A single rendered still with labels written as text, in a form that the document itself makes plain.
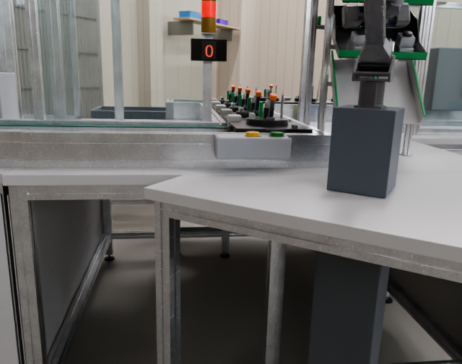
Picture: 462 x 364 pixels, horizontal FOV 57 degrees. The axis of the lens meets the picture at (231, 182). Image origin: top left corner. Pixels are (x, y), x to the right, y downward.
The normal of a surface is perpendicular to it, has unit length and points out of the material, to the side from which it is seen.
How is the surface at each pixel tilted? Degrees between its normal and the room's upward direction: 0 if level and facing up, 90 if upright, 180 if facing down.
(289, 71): 90
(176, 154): 90
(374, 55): 120
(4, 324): 90
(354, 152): 90
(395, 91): 45
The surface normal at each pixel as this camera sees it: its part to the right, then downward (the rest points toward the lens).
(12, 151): 0.12, 0.25
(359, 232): -0.49, 0.20
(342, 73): -0.02, -0.51
